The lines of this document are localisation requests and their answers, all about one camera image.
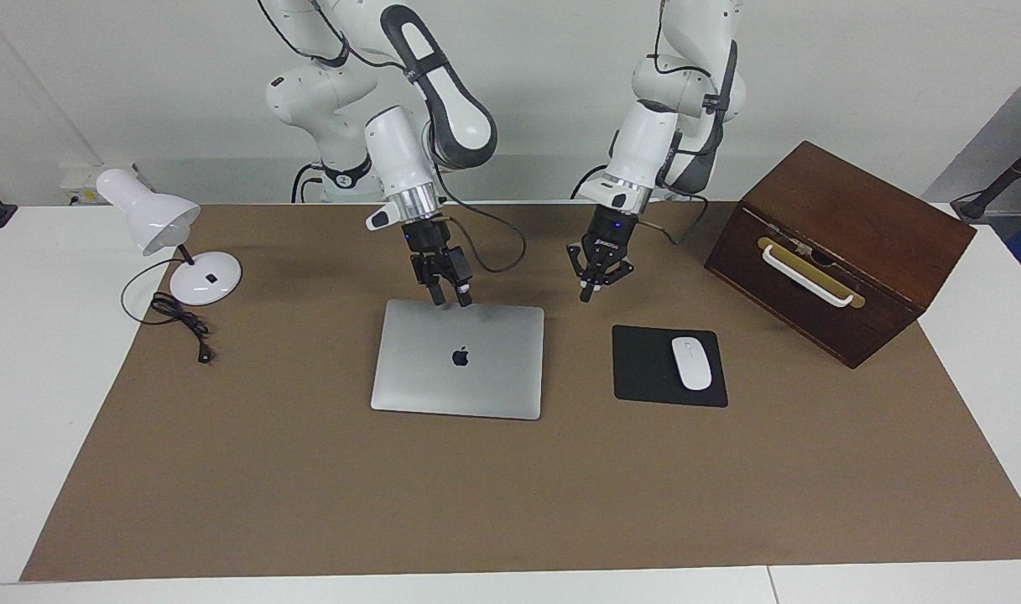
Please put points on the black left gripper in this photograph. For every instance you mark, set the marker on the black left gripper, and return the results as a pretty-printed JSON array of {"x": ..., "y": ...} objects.
[{"x": 611, "y": 235}]

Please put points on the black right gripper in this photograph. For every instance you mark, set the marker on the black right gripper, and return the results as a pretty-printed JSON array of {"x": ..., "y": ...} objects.
[{"x": 428, "y": 236}]

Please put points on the silver laptop with apple logo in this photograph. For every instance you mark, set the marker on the silver laptop with apple logo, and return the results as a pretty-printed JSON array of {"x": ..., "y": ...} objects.
[{"x": 426, "y": 386}]

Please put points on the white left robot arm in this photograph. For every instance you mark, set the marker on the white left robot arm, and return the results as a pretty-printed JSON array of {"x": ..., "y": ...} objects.
[{"x": 644, "y": 143}]

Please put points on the black mouse pad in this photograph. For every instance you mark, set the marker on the black mouse pad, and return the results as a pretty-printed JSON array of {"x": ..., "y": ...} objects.
[{"x": 640, "y": 369}]

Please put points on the white computer mouse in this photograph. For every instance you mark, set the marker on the white computer mouse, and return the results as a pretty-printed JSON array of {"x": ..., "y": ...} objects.
[{"x": 691, "y": 363}]

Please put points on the brown paper table mat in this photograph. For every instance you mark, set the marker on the brown paper table mat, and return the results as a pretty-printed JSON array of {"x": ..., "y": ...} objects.
[{"x": 510, "y": 495}]

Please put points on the white desk lamp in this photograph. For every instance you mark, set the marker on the white desk lamp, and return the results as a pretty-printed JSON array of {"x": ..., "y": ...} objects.
[{"x": 195, "y": 289}]

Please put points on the dark brown wooden box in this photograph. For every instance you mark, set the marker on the dark brown wooden box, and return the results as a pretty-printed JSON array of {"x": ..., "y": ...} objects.
[{"x": 862, "y": 218}]

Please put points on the black tripod leg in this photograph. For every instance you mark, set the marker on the black tripod leg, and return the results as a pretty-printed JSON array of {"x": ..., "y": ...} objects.
[{"x": 971, "y": 208}]

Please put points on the white wall power outlet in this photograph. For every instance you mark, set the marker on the white wall power outlet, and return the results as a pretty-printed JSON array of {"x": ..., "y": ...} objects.
[{"x": 78, "y": 180}]

